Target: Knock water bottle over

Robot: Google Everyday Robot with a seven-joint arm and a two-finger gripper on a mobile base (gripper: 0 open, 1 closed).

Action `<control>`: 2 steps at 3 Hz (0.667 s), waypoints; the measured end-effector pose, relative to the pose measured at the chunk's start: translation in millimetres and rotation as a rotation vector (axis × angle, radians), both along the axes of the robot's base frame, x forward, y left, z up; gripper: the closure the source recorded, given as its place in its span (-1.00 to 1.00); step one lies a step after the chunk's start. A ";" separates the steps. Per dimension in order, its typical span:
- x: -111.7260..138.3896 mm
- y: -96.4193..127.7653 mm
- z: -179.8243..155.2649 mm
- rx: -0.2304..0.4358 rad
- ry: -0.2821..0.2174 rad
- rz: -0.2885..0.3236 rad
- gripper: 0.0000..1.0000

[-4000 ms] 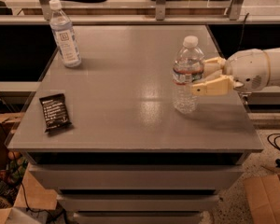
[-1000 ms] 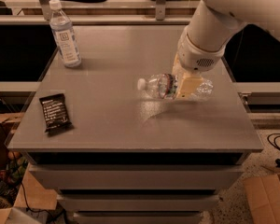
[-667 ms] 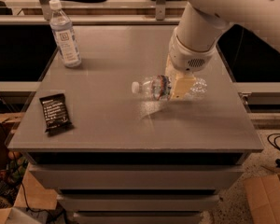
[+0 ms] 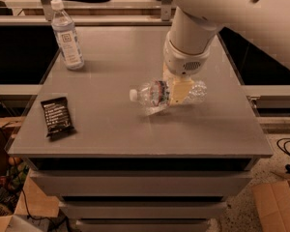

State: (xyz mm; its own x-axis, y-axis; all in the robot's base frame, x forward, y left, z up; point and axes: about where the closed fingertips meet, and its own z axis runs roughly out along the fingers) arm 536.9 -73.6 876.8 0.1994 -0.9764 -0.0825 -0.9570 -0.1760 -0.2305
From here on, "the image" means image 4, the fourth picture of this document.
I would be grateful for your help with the cardboard box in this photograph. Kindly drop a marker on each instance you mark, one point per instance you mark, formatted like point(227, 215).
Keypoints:
point(23, 206)
point(272, 202)

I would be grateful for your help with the grey drawer cabinet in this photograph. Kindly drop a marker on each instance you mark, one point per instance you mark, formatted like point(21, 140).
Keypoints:
point(124, 171)

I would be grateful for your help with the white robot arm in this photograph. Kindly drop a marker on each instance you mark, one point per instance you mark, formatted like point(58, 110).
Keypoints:
point(265, 23)

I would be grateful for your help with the black snack bar wrapper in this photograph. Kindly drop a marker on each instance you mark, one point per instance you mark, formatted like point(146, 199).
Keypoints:
point(57, 116)

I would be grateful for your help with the white-label water bottle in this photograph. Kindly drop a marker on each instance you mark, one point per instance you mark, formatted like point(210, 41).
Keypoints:
point(65, 34)

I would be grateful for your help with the cardboard box left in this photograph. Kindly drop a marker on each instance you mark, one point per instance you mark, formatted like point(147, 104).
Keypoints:
point(23, 206)

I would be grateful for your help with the clear red-label water bottle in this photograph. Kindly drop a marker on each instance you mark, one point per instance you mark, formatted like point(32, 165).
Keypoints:
point(156, 94)

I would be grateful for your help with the metal shelf frame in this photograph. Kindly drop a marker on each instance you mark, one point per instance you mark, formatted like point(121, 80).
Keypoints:
point(34, 12)

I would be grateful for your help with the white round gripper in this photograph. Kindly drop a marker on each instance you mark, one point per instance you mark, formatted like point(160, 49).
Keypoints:
point(183, 63)

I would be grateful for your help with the cardboard box right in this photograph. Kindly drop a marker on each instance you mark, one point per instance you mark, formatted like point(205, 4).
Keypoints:
point(272, 202)

